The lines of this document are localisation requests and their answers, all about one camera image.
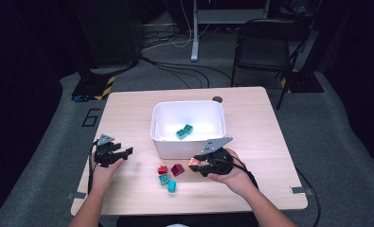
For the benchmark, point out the red toy block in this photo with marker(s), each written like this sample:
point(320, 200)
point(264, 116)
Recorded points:
point(162, 169)

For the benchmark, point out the teal toy block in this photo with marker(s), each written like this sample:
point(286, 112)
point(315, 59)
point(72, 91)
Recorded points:
point(164, 179)
point(188, 129)

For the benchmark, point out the round dark table grommet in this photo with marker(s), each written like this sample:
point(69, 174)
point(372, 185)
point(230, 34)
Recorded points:
point(217, 98)

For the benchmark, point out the white plastic bin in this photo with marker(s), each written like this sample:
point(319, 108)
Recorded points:
point(187, 149)

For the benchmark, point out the person's dark clothing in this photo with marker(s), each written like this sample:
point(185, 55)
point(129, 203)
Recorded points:
point(206, 220)

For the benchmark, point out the white desk frame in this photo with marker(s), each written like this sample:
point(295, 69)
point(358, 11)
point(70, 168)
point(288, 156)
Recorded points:
point(194, 31)

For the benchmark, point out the maroon sloped toy block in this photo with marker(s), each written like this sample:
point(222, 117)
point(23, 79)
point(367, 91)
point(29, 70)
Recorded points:
point(177, 170)

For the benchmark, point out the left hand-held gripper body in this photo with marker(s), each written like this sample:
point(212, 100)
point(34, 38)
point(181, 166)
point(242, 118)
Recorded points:
point(105, 154)

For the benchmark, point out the black folding chair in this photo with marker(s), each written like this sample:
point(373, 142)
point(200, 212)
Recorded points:
point(263, 50)

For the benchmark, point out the dark curtain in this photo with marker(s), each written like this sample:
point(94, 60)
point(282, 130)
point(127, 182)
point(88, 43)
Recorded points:
point(358, 78)
point(17, 94)

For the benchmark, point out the turquoise toy block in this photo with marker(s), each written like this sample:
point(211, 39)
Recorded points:
point(181, 134)

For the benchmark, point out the black equipment case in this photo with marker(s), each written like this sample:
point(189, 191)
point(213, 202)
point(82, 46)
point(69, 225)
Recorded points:
point(112, 31)

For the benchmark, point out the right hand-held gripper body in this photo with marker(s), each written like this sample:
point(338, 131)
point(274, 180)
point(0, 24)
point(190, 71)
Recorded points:
point(221, 162)

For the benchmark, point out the light blue toy block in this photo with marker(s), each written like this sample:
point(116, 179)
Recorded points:
point(171, 186)

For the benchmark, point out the person's left hand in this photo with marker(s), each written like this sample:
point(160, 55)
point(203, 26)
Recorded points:
point(102, 178)

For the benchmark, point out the black stand base striped edge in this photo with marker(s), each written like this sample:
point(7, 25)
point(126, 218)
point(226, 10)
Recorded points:
point(90, 86)

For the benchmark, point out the person's right hand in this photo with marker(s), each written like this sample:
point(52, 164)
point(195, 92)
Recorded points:
point(236, 179)

